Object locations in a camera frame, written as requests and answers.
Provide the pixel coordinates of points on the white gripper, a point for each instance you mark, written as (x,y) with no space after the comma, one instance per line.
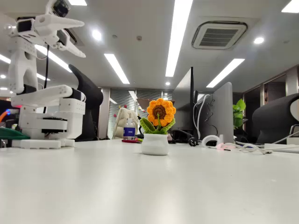
(46,30)

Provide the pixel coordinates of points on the crochet sunflower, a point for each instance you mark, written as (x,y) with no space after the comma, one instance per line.
(155,144)

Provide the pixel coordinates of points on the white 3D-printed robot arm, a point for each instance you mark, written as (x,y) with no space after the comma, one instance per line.
(23,63)

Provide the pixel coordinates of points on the ceiling air conditioner vent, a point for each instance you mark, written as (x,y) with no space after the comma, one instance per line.
(218,36)
(71,37)

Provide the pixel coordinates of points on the long ceiling strip light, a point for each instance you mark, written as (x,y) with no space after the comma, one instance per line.
(58,60)
(225,72)
(292,5)
(116,68)
(78,2)
(178,37)

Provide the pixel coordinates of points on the ceiling smoke detector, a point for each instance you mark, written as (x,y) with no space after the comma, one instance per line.
(139,38)

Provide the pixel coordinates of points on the beige padded jacket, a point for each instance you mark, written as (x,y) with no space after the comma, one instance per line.
(119,123)

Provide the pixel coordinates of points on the clear water bottle blue label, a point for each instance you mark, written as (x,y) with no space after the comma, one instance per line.
(129,130)

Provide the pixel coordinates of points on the red pen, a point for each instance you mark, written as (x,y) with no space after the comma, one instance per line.
(128,141)

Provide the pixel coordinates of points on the black thin computer monitor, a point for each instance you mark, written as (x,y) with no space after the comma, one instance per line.
(191,98)

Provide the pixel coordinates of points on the grey desk partition panel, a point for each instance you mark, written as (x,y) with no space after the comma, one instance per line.
(222,112)

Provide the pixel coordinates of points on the green leafy plant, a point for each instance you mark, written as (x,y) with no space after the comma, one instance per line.
(238,114)

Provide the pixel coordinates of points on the pink ribbon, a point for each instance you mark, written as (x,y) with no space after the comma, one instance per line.
(224,146)

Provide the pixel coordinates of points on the black mesh office chair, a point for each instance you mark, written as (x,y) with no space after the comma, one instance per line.
(273,119)

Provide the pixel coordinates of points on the white power strip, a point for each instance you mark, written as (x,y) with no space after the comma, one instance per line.
(280,147)

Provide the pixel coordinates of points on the small camera on white mount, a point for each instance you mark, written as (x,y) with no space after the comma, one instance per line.
(59,8)

